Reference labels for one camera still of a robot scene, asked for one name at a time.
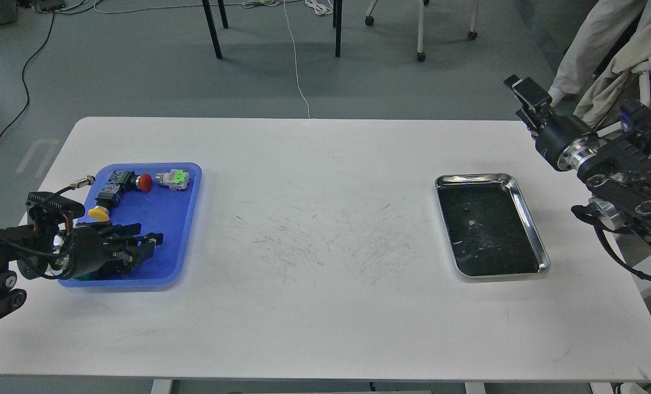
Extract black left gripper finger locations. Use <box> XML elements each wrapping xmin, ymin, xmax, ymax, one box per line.
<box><xmin>98</xmin><ymin>223</ymin><xmax>141</xmax><ymax>244</ymax></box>
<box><xmin>106</xmin><ymin>234</ymin><xmax>165</xmax><ymax>270</ymax></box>

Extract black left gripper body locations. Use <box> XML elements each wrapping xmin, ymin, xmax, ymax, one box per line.
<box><xmin>60</xmin><ymin>224</ymin><xmax>115</xmax><ymax>280</ymax></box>

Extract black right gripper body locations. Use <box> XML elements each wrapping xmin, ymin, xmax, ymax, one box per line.
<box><xmin>534</xmin><ymin>114</ymin><xmax>599</xmax><ymax>172</ymax></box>

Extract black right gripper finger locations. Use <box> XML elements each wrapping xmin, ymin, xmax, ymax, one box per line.
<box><xmin>516</xmin><ymin>109</ymin><xmax>544</xmax><ymax>137</ymax></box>
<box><xmin>503</xmin><ymin>74</ymin><xmax>554</xmax><ymax>119</ymax></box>

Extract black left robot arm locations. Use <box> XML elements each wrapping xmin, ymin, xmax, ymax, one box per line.
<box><xmin>0</xmin><ymin>175</ymin><xmax>164</xmax><ymax>319</ymax></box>

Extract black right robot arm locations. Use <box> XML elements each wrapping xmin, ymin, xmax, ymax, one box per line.
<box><xmin>504</xmin><ymin>75</ymin><xmax>651</xmax><ymax>282</ymax></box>

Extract blue plastic tray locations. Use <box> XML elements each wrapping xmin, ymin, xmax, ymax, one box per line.
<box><xmin>58</xmin><ymin>162</ymin><xmax>201</xmax><ymax>291</ymax></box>

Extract silver metal tray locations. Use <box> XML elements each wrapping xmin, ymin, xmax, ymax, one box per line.
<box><xmin>435</xmin><ymin>173</ymin><xmax>550</xmax><ymax>282</ymax></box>

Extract green grey connector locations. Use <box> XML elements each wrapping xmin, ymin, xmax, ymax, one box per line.
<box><xmin>155</xmin><ymin>168</ymin><xmax>190</xmax><ymax>192</ymax></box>

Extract white chair with beige cloth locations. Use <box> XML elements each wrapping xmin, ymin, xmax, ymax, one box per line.
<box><xmin>574</xmin><ymin>5</ymin><xmax>651</xmax><ymax>299</ymax></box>

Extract person legs with sneakers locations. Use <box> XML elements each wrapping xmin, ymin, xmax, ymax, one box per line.
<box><xmin>549</xmin><ymin>1</ymin><xmax>651</xmax><ymax>107</ymax></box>

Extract white rolling chair base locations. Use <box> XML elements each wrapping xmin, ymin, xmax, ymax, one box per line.
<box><xmin>364</xmin><ymin>1</ymin><xmax>480</xmax><ymax>63</ymax></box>

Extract black chair legs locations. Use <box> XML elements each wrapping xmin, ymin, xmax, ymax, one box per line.
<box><xmin>200</xmin><ymin>1</ymin><xmax>344</xmax><ymax>60</ymax></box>

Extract yellow push button switch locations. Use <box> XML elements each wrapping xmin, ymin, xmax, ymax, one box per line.
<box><xmin>88</xmin><ymin>183</ymin><xmax>123</xmax><ymax>222</ymax></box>

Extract red push button switch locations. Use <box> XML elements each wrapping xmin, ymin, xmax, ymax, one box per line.
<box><xmin>108</xmin><ymin>170</ymin><xmax>153</xmax><ymax>193</ymax></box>

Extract black floor cable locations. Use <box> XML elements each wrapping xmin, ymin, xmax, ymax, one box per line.
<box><xmin>0</xmin><ymin>0</ymin><xmax>85</xmax><ymax>188</ymax></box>

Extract white floor cable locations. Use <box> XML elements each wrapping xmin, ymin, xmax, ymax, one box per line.
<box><xmin>93</xmin><ymin>0</ymin><xmax>334</xmax><ymax>119</ymax></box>

